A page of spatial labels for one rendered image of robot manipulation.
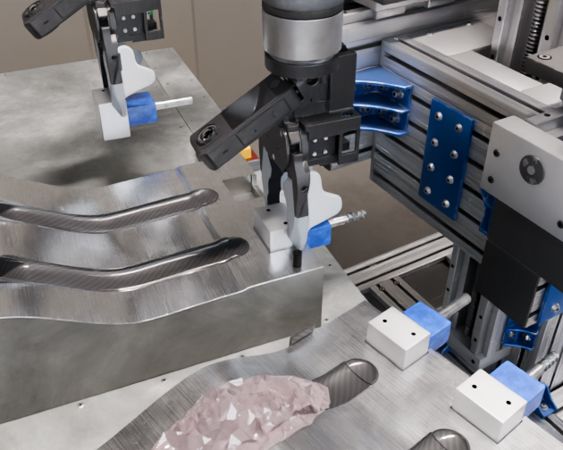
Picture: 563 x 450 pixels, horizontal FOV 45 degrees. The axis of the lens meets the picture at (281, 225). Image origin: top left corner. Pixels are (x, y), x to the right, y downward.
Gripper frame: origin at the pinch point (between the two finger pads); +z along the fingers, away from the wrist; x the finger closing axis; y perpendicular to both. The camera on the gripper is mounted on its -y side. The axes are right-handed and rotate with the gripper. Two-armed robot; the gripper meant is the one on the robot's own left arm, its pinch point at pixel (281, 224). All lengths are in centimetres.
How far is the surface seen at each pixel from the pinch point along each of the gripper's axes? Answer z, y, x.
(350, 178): 90, 83, 131
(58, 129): 10, -19, 53
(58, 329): 0.1, -25.4, -6.9
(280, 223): -1.3, -0.7, -1.4
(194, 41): 52, 43, 188
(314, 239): 1.5, 3.1, -2.1
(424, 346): 3.6, 6.9, -19.4
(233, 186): 2.6, -1.0, 13.4
